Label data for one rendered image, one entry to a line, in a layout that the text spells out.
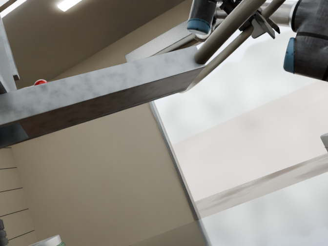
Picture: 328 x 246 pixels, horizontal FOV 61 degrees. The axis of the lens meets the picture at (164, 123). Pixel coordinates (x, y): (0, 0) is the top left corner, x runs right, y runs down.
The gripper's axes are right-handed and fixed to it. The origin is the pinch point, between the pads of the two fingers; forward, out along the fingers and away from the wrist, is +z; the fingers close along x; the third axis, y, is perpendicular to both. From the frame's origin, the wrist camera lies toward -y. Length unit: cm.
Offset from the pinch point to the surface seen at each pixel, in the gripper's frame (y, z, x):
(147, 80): 12, -10, 56
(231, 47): 12.1, -7.0, 5.3
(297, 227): -4, 13, 79
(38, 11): 254, -273, -220
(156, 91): 16, -8, 50
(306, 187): -1, 17, 65
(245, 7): -6.7, -7.1, 46.6
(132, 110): 344, -86, -336
